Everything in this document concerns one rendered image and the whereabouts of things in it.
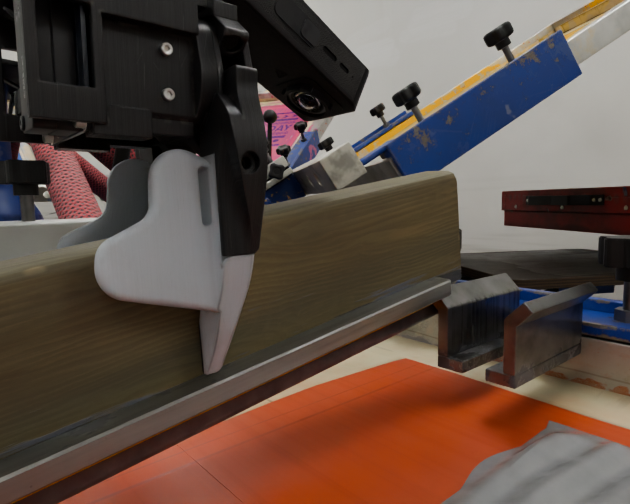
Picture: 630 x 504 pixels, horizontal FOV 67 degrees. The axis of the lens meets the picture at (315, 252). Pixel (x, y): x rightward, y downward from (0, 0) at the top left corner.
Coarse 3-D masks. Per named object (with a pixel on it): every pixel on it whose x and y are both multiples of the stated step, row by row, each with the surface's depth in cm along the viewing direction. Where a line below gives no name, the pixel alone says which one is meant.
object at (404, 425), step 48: (336, 384) 35; (384, 384) 35; (432, 384) 35; (480, 384) 34; (240, 432) 28; (288, 432) 28; (336, 432) 28; (384, 432) 28; (432, 432) 28; (480, 432) 27; (528, 432) 27; (624, 432) 27; (240, 480) 23; (288, 480) 23; (336, 480) 23; (384, 480) 23; (432, 480) 23
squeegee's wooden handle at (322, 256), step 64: (384, 192) 27; (448, 192) 31; (64, 256) 18; (256, 256) 22; (320, 256) 25; (384, 256) 28; (448, 256) 32; (0, 320) 16; (64, 320) 18; (128, 320) 19; (192, 320) 21; (256, 320) 23; (320, 320) 25; (0, 384) 16; (64, 384) 18; (128, 384) 19; (0, 448) 17
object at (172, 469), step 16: (176, 448) 26; (144, 464) 25; (160, 464) 25; (176, 464) 25; (192, 464) 25; (112, 480) 23; (128, 480) 23; (144, 480) 23; (160, 480) 23; (176, 480) 23; (192, 480) 23; (208, 480) 23; (80, 496) 22; (96, 496) 22; (112, 496) 22; (128, 496) 22; (144, 496) 22; (160, 496) 22; (176, 496) 22; (192, 496) 22; (208, 496) 22; (224, 496) 22
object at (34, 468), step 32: (416, 288) 29; (448, 288) 30; (352, 320) 25; (384, 320) 27; (256, 352) 23; (288, 352) 23; (320, 352) 24; (192, 384) 20; (224, 384) 21; (256, 384) 22; (128, 416) 19; (160, 416) 19; (192, 416) 20; (32, 448) 17; (64, 448) 17; (96, 448) 17; (0, 480) 16; (32, 480) 16
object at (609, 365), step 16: (432, 320) 44; (400, 336) 47; (416, 336) 45; (432, 336) 44; (592, 336) 34; (592, 352) 34; (608, 352) 33; (624, 352) 32; (560, 368) 35; (576, 368) 34; (592, 368) 34; (608, 368) 33; (624, 368) 32; (592, 384) 34; (608, 384) 33; (624, 384) 32
